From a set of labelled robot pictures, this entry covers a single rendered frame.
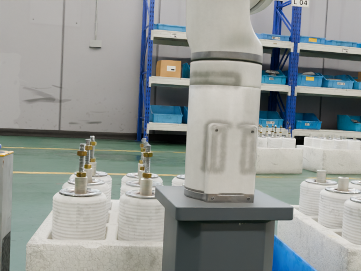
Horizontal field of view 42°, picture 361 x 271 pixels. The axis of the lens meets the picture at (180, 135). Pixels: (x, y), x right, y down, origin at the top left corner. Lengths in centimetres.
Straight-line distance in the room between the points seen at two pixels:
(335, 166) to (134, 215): 291
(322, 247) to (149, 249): 37
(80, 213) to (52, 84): 530
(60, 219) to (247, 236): 38
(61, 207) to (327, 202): 55
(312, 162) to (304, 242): 263
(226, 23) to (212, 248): 26
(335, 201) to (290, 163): 239
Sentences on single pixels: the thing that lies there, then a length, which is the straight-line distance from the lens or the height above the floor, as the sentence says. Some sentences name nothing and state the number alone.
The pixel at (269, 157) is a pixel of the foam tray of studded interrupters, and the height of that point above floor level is 11.
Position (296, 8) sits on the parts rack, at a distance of 609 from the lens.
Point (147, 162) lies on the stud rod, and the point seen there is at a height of 31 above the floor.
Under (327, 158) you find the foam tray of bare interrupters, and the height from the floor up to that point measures 11.
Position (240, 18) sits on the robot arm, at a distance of 57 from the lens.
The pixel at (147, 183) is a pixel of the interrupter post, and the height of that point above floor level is 27.
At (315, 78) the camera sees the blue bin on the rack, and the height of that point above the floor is 90.
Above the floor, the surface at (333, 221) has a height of 19.
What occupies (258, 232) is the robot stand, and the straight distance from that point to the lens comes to 58.
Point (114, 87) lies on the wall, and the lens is 611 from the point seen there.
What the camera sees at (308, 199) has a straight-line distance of 116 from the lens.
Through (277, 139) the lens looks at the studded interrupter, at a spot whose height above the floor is 24.
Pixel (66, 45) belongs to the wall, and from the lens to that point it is 612.
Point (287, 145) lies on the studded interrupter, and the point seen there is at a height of 20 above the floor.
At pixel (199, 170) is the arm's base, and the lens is 58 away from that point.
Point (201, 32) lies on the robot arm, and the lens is 59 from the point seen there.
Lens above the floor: 41
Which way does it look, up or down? 3 degrees down
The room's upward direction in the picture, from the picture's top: 3 degrees clockwise
